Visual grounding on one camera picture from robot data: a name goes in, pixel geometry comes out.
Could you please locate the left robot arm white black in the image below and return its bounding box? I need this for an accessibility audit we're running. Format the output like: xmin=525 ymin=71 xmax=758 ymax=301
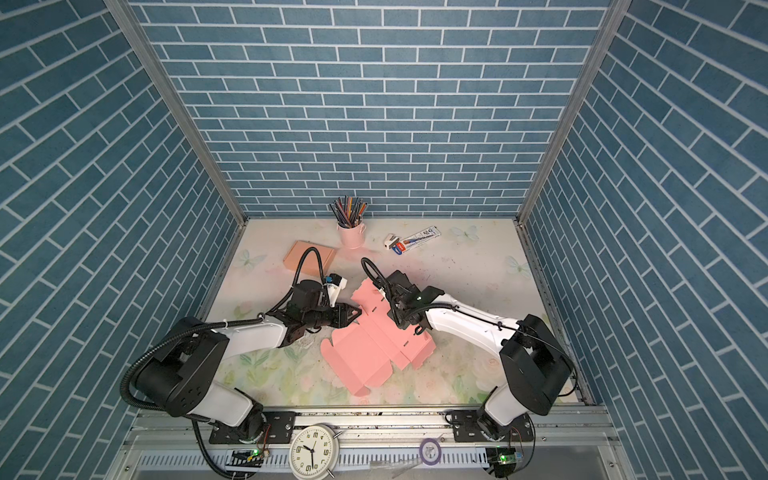
xmin=119 ymin=280 xmax=362 ymax=437

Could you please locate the right circuit board green led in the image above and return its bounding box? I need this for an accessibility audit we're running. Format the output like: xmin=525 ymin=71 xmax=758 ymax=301
xmin=484 ymin=447 xmax=518 ymax=479

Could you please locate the purple tape roll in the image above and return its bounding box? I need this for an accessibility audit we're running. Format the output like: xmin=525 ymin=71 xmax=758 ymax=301
xmin=419 ymin=438 xmax=442 ymax=467

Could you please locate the aluminium front rail frame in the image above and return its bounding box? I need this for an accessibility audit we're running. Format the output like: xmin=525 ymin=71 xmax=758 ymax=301
xmin=104 ymin=404 xmax=637 ymax=480

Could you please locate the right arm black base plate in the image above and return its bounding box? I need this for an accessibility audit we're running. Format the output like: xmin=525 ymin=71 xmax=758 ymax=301
xmin=443 ymin=408 xmax=535 ymax=443

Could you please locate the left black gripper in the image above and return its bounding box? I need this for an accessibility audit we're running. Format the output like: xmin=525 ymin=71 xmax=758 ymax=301
xmin=302 ymin=300 xmax=363 ymax=330

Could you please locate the toothpaste tube packet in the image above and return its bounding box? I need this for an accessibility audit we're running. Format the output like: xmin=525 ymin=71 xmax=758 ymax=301
xmin=389 ymin=226 xmax=442 ymax=255

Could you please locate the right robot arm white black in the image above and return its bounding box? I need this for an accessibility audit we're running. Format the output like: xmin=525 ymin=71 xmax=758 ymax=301
xmin=373 ymin=270 xmax=574 ymax=428

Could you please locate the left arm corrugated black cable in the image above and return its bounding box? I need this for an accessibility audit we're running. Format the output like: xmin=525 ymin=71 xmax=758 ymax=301
xmin=119 ymin=246 xmax=328 ymax=412

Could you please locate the coloured pencils bunch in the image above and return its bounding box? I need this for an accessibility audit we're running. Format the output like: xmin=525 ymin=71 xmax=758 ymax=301
xmin=329 ymin=196 xmax=368 ymax=229

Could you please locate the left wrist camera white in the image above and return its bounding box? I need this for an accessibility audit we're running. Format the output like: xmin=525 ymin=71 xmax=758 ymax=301
xmin=325 ymin=273 xmax=347 ymax=307

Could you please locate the white alarm clock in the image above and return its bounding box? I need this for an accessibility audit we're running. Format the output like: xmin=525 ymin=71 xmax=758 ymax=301
xmin=288 ymin=424 xmax=341 ymax=480

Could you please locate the pink pencil cup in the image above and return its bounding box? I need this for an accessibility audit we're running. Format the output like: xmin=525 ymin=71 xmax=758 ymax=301
xmin=337 ymin=222 xmax=366 ymax=249

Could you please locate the pink paper box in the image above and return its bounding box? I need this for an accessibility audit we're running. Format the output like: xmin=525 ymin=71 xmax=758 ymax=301
xmin=320 ymin=280 xmax=436 ymax=397

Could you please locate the left circuit board green led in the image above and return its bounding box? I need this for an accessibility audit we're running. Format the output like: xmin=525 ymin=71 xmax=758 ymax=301
xmin=226 ymin=449 xmax=265 ymax=470

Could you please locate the orange paper box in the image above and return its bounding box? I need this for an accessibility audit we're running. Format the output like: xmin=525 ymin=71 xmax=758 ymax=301
xmin=283 ymin=240 xmax=337 ymax=276

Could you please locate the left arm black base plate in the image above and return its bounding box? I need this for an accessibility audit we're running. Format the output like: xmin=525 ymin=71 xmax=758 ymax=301
xmin=209 ymin=411 xmax=297 ymax=445

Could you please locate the circuit board green led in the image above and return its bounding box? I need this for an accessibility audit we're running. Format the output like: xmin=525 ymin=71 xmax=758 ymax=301
xmin=226 ymin=449 xmax=265 ymax=470
xmin=484 ymin=447 xmax=518 ymax=479

